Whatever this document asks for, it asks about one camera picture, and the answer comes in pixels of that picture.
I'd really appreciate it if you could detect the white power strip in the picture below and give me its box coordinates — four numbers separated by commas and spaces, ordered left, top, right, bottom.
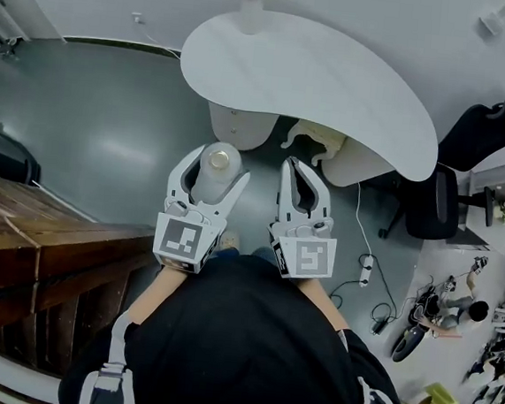
357, 253, 375, 290

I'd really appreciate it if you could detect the person's black shirt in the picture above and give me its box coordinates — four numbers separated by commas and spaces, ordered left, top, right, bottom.
57, 236, 423, 404

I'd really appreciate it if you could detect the dark wooden bench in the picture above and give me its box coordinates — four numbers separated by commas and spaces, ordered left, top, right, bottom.
0, 165, 172, 384

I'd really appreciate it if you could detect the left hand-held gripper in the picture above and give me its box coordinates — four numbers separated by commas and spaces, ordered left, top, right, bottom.
151, 140, 254, 279

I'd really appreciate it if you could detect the white power strip cable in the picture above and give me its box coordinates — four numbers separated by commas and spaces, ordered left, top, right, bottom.
349, 182, 380, 259

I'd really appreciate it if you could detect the white curved table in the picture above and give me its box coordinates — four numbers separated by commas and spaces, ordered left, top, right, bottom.
169, 2, 451, 197

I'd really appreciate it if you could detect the thin white wall cable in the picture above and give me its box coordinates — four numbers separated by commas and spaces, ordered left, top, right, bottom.
135, 23, 185, 61

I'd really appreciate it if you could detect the white vase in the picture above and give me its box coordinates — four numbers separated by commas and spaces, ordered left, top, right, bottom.
237, 0, 266, 37

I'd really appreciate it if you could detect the black office chair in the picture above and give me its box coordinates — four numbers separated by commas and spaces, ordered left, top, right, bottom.
377, 88, 505, 253

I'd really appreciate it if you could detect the person's left forearm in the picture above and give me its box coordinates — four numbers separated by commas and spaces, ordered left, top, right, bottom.
127, 262, 196, 330

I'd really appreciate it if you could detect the black floor cable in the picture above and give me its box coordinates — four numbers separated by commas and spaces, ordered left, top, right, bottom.
325, 274, 406, 339

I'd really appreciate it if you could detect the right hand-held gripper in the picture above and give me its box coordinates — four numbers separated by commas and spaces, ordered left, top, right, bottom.
262, 155, 345, 285

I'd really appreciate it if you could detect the black bag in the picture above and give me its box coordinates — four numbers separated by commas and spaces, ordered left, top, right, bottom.
0, 122, 47, 187

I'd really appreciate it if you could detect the person's shoe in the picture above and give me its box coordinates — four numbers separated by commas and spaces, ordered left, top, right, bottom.
220, 230, 242, 255

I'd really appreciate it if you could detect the grey left harness strap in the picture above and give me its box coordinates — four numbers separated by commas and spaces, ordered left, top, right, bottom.
79, 306, 143, 404

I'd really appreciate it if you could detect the person's right forearm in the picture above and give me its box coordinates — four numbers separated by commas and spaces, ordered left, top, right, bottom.
288, 274, 357, 337

